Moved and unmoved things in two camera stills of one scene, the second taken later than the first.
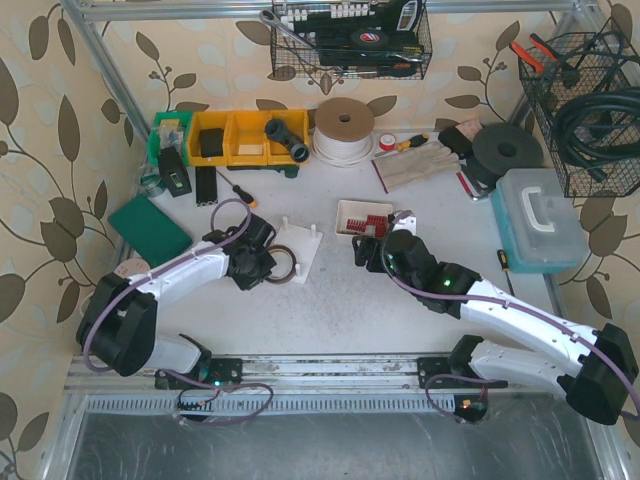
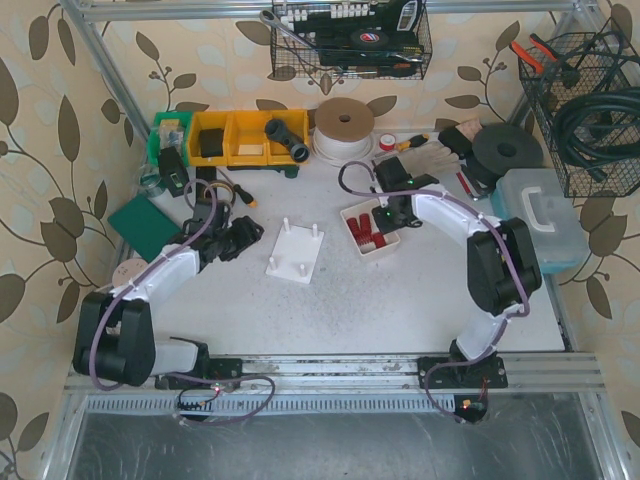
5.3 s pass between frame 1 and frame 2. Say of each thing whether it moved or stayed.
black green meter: stayed
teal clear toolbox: stayed
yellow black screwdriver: stayed
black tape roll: stayed
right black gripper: moved
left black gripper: moved
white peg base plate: stayed
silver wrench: stayed
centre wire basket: stayed
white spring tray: moved
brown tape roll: moved
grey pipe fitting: stayed
